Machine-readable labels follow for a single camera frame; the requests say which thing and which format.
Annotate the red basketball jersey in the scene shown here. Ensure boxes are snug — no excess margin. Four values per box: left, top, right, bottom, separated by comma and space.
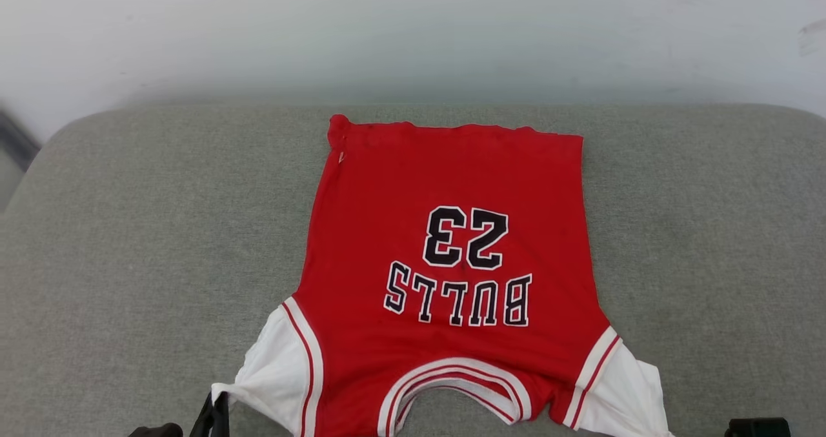
212, 114, 675, 437

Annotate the grey fabric sofa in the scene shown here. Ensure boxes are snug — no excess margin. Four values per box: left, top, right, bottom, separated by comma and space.
0, 103, 826, 437

